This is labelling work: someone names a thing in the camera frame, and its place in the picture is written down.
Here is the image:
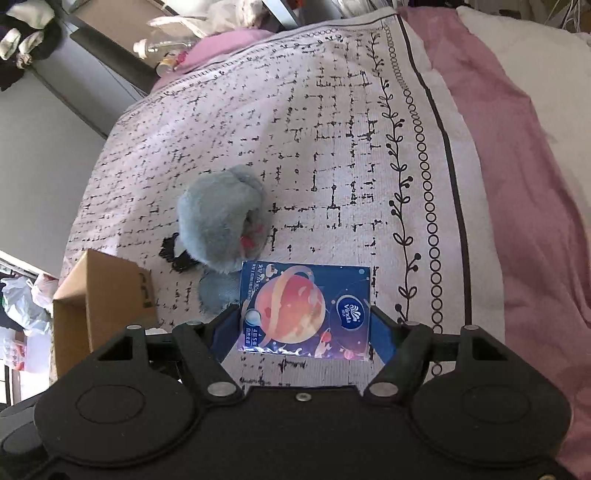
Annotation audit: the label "blue denim cloth piece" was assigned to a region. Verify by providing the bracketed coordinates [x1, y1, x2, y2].
[198, 271, 240, 314]

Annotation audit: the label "blue planet tissue pack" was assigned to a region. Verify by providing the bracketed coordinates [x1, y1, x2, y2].
[238, 261, 370, 361]

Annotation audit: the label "black white hair scrunchie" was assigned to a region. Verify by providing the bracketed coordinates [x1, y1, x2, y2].
[158, 232, 199, 273]

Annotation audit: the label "light blue plush toy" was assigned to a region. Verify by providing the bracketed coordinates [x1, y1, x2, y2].
[176, 165, 270, 274]

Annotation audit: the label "brown cardboard box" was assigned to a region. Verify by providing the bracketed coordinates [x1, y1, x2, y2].
[53, 250, 158, 377]

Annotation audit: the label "pink bed sheet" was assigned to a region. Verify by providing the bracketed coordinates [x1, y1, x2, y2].
[152, 8, 590, 479]

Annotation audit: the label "white plastic bags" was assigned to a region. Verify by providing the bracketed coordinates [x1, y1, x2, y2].
[1, 274, 58, 337]

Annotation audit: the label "white black patterned bedspread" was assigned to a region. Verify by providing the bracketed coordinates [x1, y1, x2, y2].
[57, 6, 507, 388]

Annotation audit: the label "white fluffy blanket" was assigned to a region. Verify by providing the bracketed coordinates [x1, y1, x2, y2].
[457, 7, 590, 216]

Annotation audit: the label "large flat cardboard box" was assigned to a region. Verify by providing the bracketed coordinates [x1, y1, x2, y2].
[67, 0, 176, 94]

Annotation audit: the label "dark hanging clothes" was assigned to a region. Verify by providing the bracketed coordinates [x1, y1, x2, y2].
[0, 0, 63, 92]

